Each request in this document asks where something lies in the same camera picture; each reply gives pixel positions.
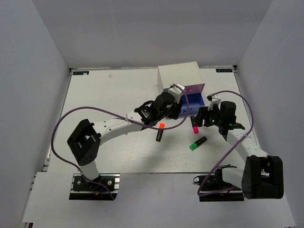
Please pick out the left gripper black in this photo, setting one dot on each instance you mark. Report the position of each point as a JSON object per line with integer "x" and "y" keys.
{"x": 175, "y": 115}

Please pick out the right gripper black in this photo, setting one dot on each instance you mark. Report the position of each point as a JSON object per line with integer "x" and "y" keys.
{"x": 205, "y": 114}

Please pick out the orange cap highlighter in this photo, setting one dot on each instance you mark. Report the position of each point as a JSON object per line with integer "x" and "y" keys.
{"x": 160, "y": 132}

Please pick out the blue wide drawer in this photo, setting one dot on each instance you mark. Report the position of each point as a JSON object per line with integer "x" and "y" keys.
{"x": 195, "y": 103}

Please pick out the pink small drawer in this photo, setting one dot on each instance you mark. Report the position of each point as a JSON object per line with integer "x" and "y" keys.
{"x": 194, "y": 89}

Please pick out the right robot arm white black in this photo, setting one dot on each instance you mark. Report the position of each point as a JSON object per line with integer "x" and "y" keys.
{"x": 262, "y": 176}

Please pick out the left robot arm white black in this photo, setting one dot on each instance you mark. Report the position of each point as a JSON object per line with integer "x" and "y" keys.
{"x": 85, "y": 140}

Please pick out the pink cap highlighter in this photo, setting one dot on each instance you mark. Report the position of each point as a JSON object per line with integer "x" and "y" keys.
{"x": 194, "y": 125}

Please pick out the green cap highlighter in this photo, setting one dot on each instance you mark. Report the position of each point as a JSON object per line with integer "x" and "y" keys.
{"x": 198, "y": 143}

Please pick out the white drawer organizer box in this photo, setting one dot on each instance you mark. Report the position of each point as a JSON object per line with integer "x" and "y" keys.
{"x": 182, "y": 73}

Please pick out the right corner label sticker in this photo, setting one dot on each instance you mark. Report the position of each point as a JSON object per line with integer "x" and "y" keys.
{"x": 224, "y": 70}

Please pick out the corner label sticker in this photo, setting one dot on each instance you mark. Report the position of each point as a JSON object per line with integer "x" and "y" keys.
{"x": 80, "y": 73}
{"x": 224, "y": 70}

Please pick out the left corner label sticker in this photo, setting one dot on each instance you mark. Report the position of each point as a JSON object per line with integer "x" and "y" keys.
{"x": 80, "y": 73}

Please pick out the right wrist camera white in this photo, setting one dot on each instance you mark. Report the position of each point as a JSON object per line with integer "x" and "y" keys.
{"x": 214, "y": 100}

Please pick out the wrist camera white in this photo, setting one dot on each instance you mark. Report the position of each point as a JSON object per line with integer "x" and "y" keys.
{"x": 214, "y": 100}
{"x": 177, "y": 91}

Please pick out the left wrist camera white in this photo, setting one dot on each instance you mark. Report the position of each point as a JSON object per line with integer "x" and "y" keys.
{"x": 177, "y": 91}

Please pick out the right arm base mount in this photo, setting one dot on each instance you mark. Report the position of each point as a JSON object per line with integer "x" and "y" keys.
{"x": 235, "y": 194}

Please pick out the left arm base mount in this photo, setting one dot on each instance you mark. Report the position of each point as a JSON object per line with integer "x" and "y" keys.
{"x": 85, "y": 190}

